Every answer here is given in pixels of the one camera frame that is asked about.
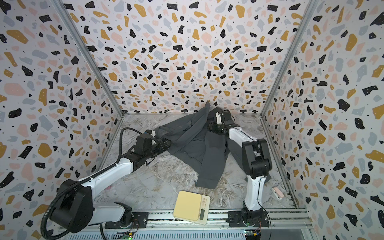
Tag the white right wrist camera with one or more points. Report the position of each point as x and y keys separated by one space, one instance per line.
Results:
x=219 y=120

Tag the dark grey zip jacket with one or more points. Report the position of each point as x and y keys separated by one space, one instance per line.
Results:
x=194 y=144

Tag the aluminium corner post right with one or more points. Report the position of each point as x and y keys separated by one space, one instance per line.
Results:
x=290 y=54

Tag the cream kitchen scale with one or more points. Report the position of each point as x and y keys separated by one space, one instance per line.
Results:
x=192 y=207

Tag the aluminium corner post left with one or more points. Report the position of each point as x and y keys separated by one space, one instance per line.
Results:
x=65 y=16

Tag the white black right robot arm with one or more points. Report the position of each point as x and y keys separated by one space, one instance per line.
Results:
x=253 y=156

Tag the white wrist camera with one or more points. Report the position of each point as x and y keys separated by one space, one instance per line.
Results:
x=219 y=120
x=151 y=132

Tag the small pink white object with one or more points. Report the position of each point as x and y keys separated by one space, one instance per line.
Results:
x=278 y=193

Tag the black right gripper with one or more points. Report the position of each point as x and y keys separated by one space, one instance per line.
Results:
x=214 y=126

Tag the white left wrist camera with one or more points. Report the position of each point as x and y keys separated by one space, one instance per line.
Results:
x=151 y=132

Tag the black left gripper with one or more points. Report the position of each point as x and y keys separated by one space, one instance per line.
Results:
x=161 y=148

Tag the aluminium corner post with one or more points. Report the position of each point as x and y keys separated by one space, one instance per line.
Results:
x=290 y=54
x=65 y=16

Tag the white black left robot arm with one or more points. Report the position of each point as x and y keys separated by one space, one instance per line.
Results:
x=73 y=209

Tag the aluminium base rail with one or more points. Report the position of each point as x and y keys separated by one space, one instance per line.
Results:
x=276 y=224

